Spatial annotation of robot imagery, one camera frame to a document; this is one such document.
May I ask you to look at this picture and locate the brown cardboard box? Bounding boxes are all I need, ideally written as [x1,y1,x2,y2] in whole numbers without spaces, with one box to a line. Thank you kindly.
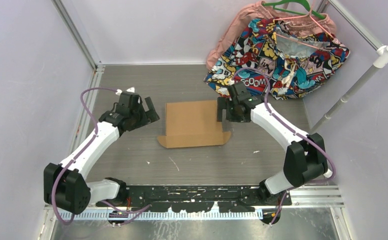
[157,100,232,149]

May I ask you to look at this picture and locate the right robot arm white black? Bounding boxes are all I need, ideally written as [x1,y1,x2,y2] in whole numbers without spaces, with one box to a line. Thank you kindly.
[217,82,336,206]

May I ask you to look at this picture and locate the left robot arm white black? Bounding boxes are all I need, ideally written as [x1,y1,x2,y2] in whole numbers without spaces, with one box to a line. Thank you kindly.
[43,89,160,215]

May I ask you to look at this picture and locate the colourful comic print shorts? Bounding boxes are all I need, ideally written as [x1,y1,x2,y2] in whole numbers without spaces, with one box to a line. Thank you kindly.
[203,18,350,100]

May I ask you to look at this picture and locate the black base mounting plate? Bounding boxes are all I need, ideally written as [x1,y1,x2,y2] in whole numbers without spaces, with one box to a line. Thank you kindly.
[107,185,292,213]

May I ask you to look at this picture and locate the pink garment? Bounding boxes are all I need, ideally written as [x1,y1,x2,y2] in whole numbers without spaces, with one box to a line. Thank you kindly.
[205,0,337,70]

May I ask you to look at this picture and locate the green plastic hanger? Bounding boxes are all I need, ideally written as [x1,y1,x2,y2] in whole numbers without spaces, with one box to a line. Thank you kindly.
[261,0,326,20]

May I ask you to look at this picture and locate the white grey clothes rack stand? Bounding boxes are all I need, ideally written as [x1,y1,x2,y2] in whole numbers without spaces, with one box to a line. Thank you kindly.
[310,45,388,133]

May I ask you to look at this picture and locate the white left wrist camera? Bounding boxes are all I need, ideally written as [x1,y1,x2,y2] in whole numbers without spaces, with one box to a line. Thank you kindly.
[115,87,136,96]

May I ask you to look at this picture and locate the aluminium corner post left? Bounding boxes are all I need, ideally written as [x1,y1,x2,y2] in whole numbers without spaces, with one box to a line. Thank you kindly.
[51,0,99,70]

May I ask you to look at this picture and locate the aluminium corner post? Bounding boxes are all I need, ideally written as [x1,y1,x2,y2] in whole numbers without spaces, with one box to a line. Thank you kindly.
[51,0,99,70]
[316,0,384,50]

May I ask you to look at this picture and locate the pink wire hanger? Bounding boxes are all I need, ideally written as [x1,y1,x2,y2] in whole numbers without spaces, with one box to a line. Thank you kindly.
[266,7,337,50]

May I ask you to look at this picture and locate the aluminium corner post right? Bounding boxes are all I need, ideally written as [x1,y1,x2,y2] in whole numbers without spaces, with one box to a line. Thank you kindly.
[316,0,384,50]

